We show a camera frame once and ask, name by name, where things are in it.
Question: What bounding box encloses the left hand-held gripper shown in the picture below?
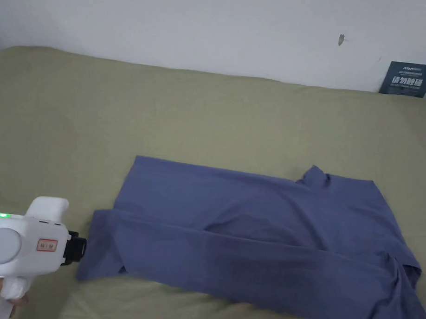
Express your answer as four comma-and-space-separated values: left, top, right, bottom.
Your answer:
0, 192, 92, 319

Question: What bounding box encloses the bed with pale green sheet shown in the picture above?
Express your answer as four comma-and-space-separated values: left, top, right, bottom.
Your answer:
0, 43, 426, 319

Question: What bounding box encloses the dark blue shirt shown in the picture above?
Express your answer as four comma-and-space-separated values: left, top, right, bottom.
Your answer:
72, 145, 426, 319

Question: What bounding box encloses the dark blue sign card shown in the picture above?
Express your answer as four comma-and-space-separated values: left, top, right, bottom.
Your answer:
378, 60, 426, 99

